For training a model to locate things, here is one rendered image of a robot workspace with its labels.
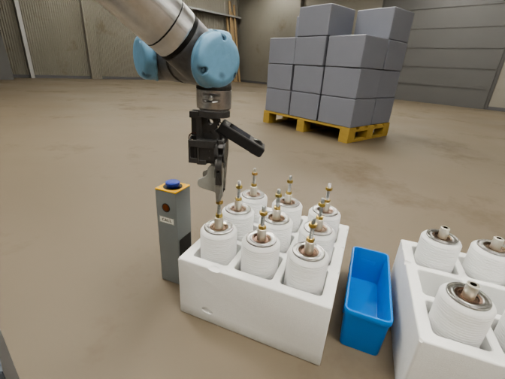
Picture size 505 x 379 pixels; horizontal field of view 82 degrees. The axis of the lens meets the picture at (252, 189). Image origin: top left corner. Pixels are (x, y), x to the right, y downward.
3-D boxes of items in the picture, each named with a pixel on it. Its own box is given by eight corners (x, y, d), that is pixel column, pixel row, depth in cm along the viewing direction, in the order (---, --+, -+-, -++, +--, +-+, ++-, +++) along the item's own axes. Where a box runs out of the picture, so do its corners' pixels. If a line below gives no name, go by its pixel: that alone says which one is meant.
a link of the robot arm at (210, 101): (233, 89, 65) (228, 92, 58) (232, 110, 67) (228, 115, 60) (200, 86, 65) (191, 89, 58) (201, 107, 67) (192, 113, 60)
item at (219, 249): (223, 267, 88) (224, 215, 81) (241, 286, 81) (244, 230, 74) (195, 279, 83) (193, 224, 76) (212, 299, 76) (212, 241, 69)
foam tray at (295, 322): (319, 366, 68) (332, 308, 61) (179, 310, 81) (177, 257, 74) (339, 270, 101) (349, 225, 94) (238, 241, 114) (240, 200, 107)
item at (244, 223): (234, 273, 86) (237, 220, 79) (214, 259, 92) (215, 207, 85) (257, 260, 92) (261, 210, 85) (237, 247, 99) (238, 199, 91)
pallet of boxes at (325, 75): (386, 135, 332) (416, 13, 285) (346, 143, 282) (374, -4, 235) (305, 117, 417) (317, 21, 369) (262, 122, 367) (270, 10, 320)
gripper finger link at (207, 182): (198, 200, 70) (199, 162, 68) (222, 201, 70) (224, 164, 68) (195, 204, 67) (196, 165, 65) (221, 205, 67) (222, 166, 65)
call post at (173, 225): (179, 285, 90) (175, 194, 78) (161, 278, 92) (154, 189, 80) (192, 271, 96) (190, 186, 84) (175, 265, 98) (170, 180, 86)
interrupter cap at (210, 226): (223, 218, 80) (223, 216, 80) (239, 230, 75) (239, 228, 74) (198, 225, 76) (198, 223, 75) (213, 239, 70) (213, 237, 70)
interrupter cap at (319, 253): (322, 245, 71) (322, 242, 70) (327, 264, 64) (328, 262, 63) (291, 242, 71) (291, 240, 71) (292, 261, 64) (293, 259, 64)
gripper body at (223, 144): (196, 156, 72) (195, 106, 67) (230, 159, 72) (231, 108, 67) (188, 165, 65) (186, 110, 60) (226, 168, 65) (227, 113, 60)
